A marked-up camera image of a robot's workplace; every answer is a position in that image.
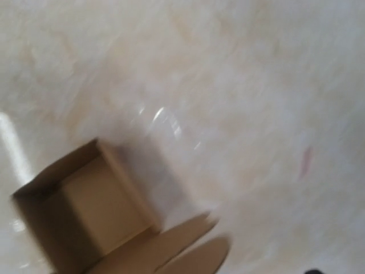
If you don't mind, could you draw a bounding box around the brown cardboard box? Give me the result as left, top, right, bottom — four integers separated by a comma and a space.
12, 139, 230, 273

